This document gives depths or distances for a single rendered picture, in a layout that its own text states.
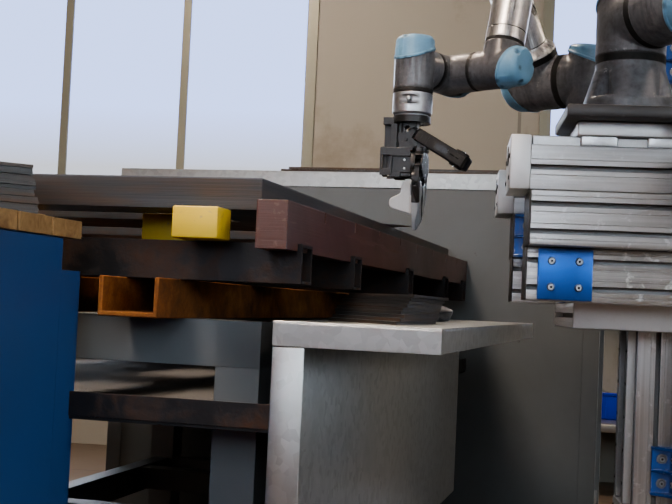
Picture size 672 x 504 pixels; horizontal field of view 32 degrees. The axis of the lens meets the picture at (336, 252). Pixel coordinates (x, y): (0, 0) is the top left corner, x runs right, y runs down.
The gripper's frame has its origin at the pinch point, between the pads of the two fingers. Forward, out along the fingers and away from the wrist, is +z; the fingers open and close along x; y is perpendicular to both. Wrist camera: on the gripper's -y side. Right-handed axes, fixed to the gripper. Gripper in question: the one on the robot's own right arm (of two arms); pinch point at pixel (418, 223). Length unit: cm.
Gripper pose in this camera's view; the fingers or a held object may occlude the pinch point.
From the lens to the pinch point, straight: 220.5
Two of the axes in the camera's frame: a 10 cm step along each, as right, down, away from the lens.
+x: -2.4, -0.5, -9.7
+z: -0.5, 10.0, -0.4
